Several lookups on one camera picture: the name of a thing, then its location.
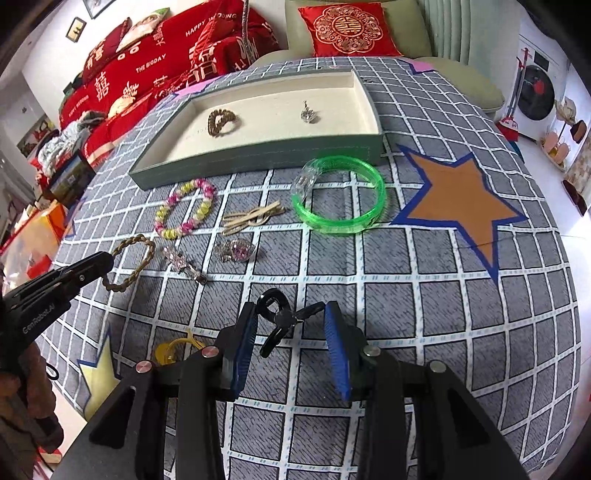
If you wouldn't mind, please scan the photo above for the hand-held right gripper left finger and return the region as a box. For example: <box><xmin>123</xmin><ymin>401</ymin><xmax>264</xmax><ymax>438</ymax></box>
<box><xmin>69</xmin><ymin>302</ymin><xmax>259</xmax><ymax>480</ymax></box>

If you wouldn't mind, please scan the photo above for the grey clothes pile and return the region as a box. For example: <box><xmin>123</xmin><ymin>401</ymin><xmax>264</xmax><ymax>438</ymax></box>
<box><xmin>37</xmin><ymin>122</ymin><xmax>93</xmax><ymax>171</ymax></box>

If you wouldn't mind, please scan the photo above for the wall poster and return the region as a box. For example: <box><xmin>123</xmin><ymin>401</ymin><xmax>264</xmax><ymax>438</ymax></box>
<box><xmin>16</xmin><ymin>115</ymin><xmax>56</xmax><ymax>158</ymax></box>

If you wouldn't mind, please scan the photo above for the brown braided bracelet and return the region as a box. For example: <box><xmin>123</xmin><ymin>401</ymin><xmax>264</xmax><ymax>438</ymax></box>
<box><xmin>102</xmin><ymin>234</ymin><xmax>157</xmax><ymax>292</ymax></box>

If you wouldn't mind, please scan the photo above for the yellow bead hair tie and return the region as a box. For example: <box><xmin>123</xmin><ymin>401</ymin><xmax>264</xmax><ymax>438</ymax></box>
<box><xmin>154</xmin><ymin>332</ymin><xmax>208</xmax><ymax>367</ymax></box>

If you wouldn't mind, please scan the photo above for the wooden display rack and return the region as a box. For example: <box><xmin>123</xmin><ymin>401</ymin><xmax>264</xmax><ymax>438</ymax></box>
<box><xmin>540</xmin><ymin>97</ymin><xmax>591</xmax><ymax>217</ymax></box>

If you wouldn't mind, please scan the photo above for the red embroidered cushion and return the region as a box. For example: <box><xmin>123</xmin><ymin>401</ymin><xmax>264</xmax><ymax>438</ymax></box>
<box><xmin>298</xmin><ymin>2</ymin><xmax>403</xmax><ymax>58</ymax></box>

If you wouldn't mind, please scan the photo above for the brown spiral hair tie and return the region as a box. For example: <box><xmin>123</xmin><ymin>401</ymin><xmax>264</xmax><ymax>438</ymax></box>
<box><xmin>208</xmin><ymin>109</ymin><xmax>242</xmax><ymax>138</ymax></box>

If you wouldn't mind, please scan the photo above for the green transparent bangle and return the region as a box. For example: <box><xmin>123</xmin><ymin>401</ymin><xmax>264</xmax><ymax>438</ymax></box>
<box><xmin>291</xmin><ymin>155</ymin><xmax>387</xmax><ymax>234</ymax></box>

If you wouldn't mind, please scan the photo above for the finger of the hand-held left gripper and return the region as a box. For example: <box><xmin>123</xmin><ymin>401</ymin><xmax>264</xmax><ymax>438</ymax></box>
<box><xmin>28</xmin><ymin>251</ymin><xmax>115</xmax><ymax>301</ymax></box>

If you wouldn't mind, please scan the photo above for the silver cross hairpin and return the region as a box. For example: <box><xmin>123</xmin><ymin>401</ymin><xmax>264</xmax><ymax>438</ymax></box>
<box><xmin>161</xmin><ymin>244</ymin><xmax>208</xmax><ymax>284</ymax></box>

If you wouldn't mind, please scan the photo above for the red mop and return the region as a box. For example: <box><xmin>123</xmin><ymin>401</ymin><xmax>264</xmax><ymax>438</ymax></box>
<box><xmin>496</xmin><ymin>46</ymin><xmax>528</xmax><ymax>141</ymax></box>

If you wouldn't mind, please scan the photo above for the white washing machine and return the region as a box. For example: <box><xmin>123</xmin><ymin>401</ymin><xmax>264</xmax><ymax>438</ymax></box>
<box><xmin>508</xmin><ymin>34</ymin><xmax>571</xmax><ymax>141</ymax></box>

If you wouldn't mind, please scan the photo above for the light green sofa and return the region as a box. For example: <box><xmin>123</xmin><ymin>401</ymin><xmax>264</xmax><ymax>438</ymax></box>
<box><xmin>284</xmin><ymin>0</ymin><xmax>506</xmax><ymax>114</ymax></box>

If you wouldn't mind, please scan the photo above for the beige hairpin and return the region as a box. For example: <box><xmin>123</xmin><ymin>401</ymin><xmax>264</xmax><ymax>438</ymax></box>
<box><xmin>221</xmin><ymin>203</ymin><xmax>287</xmax><ymax>230</ymax></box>

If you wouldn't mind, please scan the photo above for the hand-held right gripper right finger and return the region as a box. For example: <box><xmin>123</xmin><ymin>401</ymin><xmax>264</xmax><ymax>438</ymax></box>
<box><xmin>323</xmin><ymin>300</ymin><xmax>527</xmax><ymax>480</ymax></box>

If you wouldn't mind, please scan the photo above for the grey hanging cord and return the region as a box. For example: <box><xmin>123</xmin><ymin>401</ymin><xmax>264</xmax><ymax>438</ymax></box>
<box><xmin>240</xmin><ymin>0</ymin><xmax>258</xmax><ymax>63</ymax></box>

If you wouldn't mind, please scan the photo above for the pink yellow beaded bracelet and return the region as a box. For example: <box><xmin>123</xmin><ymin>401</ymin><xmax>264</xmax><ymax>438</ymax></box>
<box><xmin>154</xmin><ymin>178</ymin><xmax>218</xmax><ymax>240</ymax></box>

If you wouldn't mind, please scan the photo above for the white green printed pillow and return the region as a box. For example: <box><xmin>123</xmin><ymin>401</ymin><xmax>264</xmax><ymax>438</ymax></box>
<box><xmin>115</xmin><ymin>9</ymin><xmax>163</xmax><ymax>52</ymax></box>

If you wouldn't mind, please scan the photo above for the grey-green jewelry tray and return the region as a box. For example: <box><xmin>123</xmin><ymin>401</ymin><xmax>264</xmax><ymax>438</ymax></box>
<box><xmin>128</xmin><ymin>69</ymin><xmax>384</xmax><ymax>190</ymax></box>

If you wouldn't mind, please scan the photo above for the orange bag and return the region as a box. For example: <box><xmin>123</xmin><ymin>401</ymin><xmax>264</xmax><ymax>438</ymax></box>
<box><xmin>0</xmin><ymin>203</ymin><xmax>68</xmax><ymax>278</ymax></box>

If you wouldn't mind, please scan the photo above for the silver pink brooch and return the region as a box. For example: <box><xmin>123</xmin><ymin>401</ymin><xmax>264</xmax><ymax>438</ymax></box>
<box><xmin>215</xmin><ymin>237</ymin><xmax>257</xmax><ymax>264</ymax></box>

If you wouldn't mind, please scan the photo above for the red printed blanket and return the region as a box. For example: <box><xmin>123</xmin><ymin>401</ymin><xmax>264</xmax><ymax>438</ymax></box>
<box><xmin>59</xmin><ymin>0</ymin><xmax>282</xmax><ymax>167</ymax></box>

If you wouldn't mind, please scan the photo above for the black hair clip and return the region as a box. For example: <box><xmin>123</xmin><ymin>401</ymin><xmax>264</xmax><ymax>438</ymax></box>
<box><xmin>256</xmin><ymin>288</ymin><xmax>326</xmax><ymax>360</ymax></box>

